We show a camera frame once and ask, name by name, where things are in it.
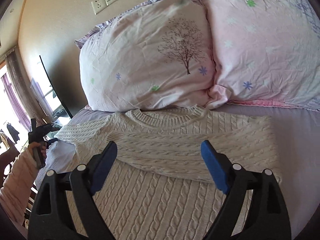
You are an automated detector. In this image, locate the beige cable-knit sweater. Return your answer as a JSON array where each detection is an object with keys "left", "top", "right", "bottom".
[{"left": 57, "top": 107, "right": 282, "bottom": 239}]

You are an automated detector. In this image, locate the person's left hand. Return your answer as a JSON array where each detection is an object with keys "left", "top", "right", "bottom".
[{"left": 28, "top": 141, "right": 47, "bottom": 169}]

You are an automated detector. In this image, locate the brown curtain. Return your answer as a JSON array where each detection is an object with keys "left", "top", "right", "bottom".
[{"left": 5, "top": 46, "right": 51, "bottom": 125}]

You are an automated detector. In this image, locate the pink quilted left sleeve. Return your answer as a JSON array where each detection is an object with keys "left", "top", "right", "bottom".
[{"left": 1, "top": 142, "right": 39, "bottom": 228}]

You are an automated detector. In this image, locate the black framed mirror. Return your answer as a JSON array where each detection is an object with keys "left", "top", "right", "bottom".
[{"left": 40, "top": 55, "right": 87, "bottom": 118}]

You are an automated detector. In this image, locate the pink pillow with tree print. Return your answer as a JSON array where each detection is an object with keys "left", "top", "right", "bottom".
[{"left": 75, "top": 0, "right": 215, "bottom": 112}]

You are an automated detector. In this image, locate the pink pillow with snowflake print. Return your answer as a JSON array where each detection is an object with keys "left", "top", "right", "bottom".
[{"left": 202, "top": 0, "right": 319, "bottom": 111}]

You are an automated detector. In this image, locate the white wall socket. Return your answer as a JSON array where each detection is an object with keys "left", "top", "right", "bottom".
[{"left": 91, "top": 0, "right": 107, "bottom": 15}]

